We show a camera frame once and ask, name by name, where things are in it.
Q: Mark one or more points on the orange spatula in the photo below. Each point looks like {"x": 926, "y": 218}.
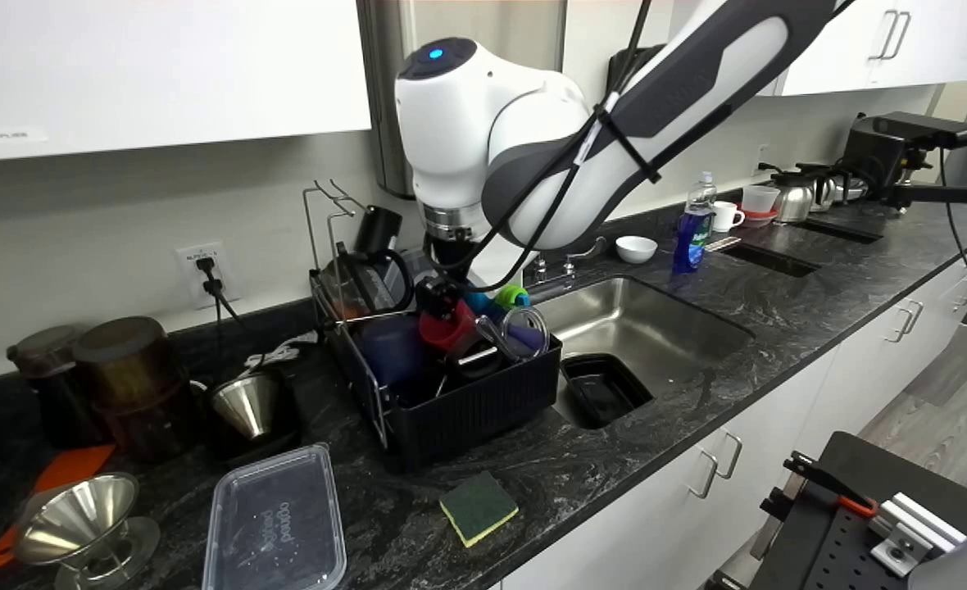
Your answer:
{"x": 59, "y": 475}

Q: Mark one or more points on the steel cone dripper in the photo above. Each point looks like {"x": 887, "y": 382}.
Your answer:
{"x": 245, "y": 404}

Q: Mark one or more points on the green yellow sponge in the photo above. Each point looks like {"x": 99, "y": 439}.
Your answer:
{"x": 475, "y": 511}

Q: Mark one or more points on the clear plastic container lid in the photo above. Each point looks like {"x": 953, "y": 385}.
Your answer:
{"x": 275, "y": 526}

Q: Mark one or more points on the black lidded jar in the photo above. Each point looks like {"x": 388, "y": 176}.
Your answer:
{"x": 64, "y": 402}

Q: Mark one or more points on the small white bowl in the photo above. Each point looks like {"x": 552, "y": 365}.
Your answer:
{"x": 638, "y": 248}

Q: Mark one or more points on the dark blue container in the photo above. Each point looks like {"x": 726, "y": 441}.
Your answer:
{"x": 396, "y": 358}

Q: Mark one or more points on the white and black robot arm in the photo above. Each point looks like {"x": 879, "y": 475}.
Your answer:
{"x": 510, "y": 160}

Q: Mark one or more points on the clear purple glass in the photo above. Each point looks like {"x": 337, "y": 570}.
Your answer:
{"x": 521, "y": 337}

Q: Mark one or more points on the white mug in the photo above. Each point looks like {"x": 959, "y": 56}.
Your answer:
{"x": 726, "y": 218}

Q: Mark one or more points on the dark brown canister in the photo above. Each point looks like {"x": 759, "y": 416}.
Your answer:
{"x": 140, "y": 389}

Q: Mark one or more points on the black orange handled tool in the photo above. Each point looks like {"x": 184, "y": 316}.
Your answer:
{"x": 842, "y": 493}

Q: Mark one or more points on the black camera tripod mount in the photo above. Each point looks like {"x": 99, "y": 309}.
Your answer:
{"x": 887, "y": 149}

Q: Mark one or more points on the black food container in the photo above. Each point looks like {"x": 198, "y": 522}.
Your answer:
{"x": 601, "y": 389}

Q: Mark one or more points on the green small cup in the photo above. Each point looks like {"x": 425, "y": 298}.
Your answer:
{"x": 512, "y": 298}

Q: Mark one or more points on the steel funnel dripper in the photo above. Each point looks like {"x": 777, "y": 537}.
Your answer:
{"x": 90, "y": 537}

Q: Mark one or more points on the stainless steel sink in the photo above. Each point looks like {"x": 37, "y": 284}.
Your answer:
{"x": 665, "y": 343}

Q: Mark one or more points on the black dish rack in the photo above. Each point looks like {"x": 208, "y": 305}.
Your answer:
{"x": 472, "y": 402}

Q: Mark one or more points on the blue dish soap bottle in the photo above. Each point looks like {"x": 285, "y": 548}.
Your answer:
{"x": 693, "y": 228}

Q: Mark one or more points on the pink plastic cup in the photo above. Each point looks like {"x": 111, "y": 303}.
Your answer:
{"x": 449, "y": 333}

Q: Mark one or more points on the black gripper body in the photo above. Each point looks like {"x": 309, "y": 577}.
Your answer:
{"x": 449, "y": 262}

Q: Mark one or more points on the black perforated equipment cart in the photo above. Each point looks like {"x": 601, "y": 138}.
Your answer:
{"x": 920, "y": 526}

